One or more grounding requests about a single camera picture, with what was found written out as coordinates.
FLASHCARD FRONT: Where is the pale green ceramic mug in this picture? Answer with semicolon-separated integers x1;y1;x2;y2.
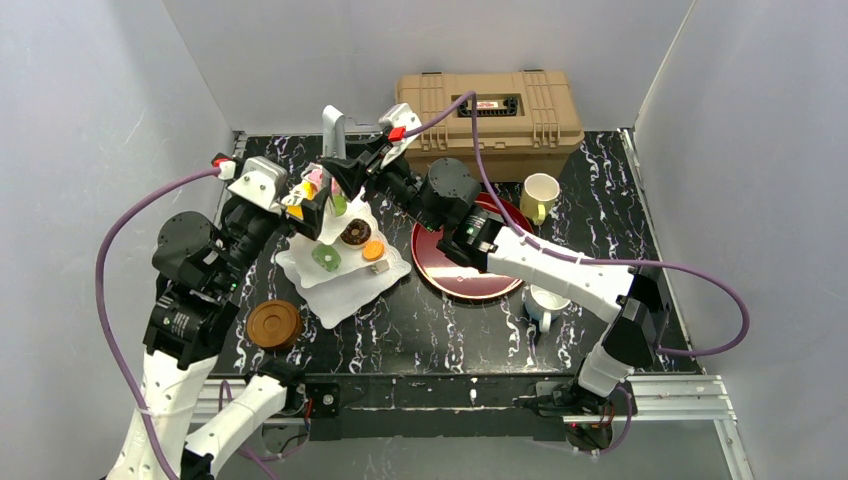
519;173;561;226

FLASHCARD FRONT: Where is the orange round cookie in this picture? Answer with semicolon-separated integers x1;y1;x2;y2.
362;240;386;262

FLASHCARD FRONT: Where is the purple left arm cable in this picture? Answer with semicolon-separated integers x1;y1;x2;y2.
95;166;280;480

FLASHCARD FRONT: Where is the green swirl roll cake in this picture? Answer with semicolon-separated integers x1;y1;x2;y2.
311;243;342;272

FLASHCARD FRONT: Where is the chocolate glazed donut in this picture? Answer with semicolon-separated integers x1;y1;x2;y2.
339;218;372;249

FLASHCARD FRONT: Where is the white three-tier dessert stand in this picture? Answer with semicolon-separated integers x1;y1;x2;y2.
273;165;411;329

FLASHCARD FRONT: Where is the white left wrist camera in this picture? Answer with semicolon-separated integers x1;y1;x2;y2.
212;156;288;215

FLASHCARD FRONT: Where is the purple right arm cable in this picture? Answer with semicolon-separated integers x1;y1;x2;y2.
404;91;752;359

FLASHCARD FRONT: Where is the red round tray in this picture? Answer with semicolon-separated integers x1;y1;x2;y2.
410;224;523;300

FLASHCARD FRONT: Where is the black base frame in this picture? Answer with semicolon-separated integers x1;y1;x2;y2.
198;370;664;444

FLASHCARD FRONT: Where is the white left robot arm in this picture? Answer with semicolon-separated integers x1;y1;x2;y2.
107;197;303;479

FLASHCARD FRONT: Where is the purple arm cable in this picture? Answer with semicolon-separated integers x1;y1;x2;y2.
404;91;752;359
95;166;280;480

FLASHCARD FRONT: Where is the brown wooden coaster stack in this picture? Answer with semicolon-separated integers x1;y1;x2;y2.
245;300;304;351

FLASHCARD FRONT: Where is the white mug blue base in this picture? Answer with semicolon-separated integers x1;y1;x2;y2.
523;285;572;334

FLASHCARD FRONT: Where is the green round macaron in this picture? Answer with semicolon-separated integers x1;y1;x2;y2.
331;194;348;217

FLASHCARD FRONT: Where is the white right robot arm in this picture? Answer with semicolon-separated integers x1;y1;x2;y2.
320;153;668;397

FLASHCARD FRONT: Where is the pink cake with cherry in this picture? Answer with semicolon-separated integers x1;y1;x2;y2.
306;167;324;191

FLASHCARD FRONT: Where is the tan plastic toolbox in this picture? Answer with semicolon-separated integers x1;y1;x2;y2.
395;69;585;183

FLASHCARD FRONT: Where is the yellow cake slice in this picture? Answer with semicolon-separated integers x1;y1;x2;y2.
282;180;317;220

